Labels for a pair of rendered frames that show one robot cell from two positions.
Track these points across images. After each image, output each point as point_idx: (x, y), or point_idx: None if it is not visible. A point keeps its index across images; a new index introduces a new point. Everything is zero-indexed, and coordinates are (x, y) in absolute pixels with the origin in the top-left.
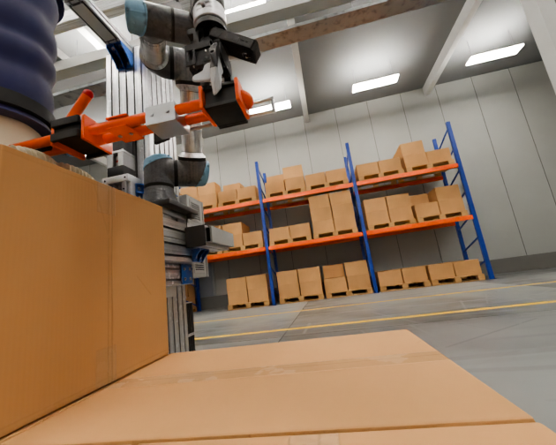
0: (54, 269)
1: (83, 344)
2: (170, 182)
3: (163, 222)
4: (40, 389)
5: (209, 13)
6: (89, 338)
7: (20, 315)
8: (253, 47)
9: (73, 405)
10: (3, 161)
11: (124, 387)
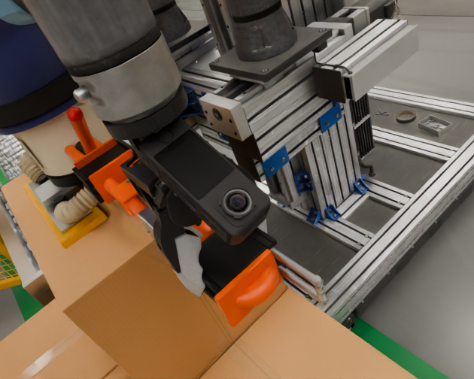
0: (153, 332)
1: (199, 344)
2: (268, 4)
3: (268, 98)
4: (183, 376)
5: (110, 121)
6: (202, 338)
7: (150, 364)
8: (233, 242)
9: (207, 373)
10: (73, 319)
11: (237, 363)
